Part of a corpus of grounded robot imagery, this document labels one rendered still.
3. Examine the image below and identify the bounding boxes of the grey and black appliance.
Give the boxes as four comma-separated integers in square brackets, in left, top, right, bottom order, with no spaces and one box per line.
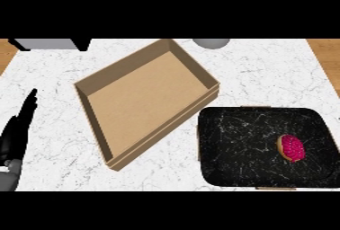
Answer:
[6,39,93,52]

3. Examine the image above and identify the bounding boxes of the brown cardboard box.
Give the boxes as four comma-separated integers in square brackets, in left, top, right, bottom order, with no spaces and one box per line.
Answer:
[72,39,222,173]

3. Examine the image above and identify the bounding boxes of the black marbled tray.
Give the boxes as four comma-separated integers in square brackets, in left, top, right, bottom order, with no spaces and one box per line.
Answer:
[197,105,340,190]

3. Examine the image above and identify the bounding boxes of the grey round object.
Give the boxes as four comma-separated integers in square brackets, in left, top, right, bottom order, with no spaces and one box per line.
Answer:
[191,39,231,50]

